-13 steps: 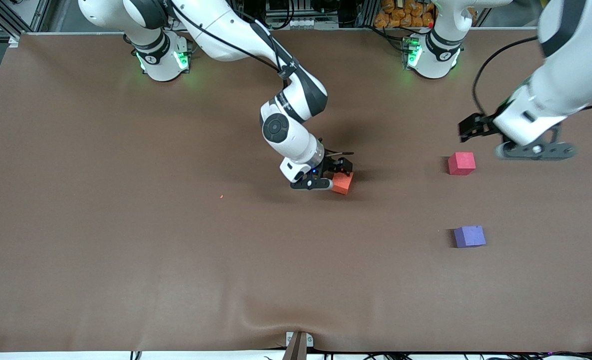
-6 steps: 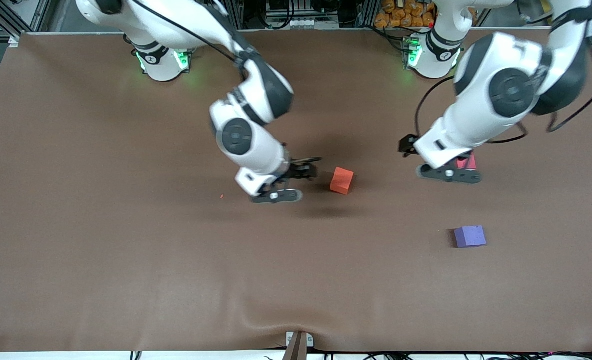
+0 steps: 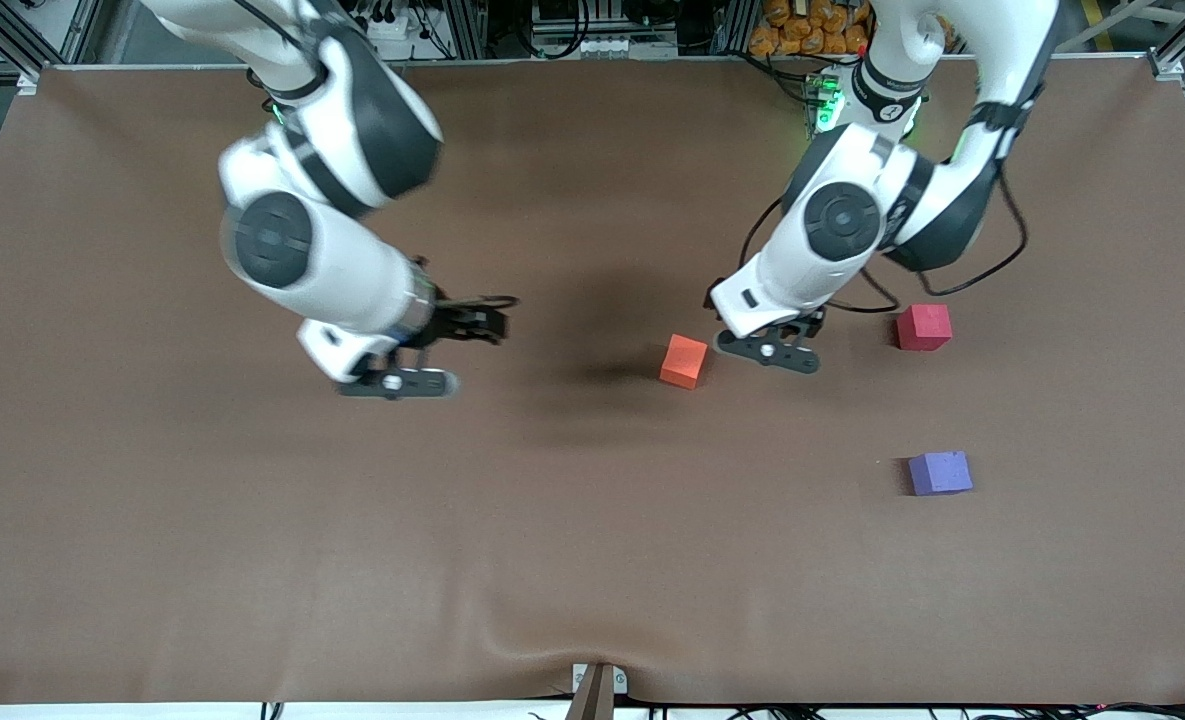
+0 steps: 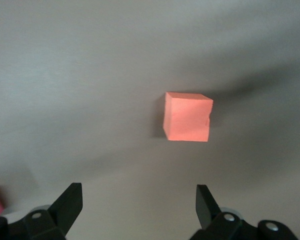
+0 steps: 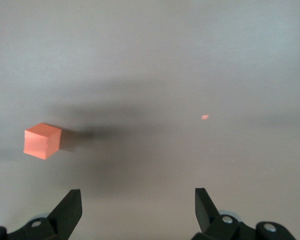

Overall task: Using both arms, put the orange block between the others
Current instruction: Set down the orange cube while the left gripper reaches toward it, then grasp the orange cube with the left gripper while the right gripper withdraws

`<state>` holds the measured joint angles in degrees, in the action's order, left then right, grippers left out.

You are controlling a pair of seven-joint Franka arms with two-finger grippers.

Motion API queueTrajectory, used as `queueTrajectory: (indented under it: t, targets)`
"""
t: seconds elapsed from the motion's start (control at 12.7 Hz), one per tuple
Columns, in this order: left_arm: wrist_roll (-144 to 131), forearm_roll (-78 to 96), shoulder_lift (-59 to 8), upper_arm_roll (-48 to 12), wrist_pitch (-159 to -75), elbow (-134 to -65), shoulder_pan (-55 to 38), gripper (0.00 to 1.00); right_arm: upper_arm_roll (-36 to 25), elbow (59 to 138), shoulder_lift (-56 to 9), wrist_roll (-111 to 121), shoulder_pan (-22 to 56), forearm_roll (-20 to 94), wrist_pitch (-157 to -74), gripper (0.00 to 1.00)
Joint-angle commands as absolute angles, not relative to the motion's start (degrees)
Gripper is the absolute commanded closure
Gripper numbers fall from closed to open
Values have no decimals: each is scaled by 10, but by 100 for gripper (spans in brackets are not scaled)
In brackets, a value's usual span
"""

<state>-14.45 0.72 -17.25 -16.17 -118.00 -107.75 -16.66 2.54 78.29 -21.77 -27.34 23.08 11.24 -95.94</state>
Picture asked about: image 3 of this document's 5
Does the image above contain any green lit control box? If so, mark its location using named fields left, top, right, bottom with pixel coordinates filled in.
left=804, top=72, right=845, bottom=133

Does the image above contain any aluminium frame post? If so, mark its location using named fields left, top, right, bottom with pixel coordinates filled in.
left=442, top=0, right=489, bottom=59
left=717, top=0, right=761, bottom=53

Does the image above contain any brown table mat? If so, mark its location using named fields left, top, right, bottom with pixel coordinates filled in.
left=0, top=55, right=1185, bottom=707

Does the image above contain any metal table bracket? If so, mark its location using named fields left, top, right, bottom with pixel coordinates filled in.
left=564, top=662, right=629, bottom=720

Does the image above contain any orange foam block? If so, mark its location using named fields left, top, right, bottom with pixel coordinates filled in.
left=659, top=334, right=710, bottom=391

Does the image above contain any bag of orange items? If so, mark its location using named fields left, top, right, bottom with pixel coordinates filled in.
left=749, top=0, right=871, bottom=58

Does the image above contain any purple foam block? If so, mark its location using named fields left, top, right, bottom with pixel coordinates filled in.
left=908, top=451, right=974, bottom=497

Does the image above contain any red foam block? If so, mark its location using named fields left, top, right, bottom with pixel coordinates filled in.
left=896, top=304, right=953, bottom=352

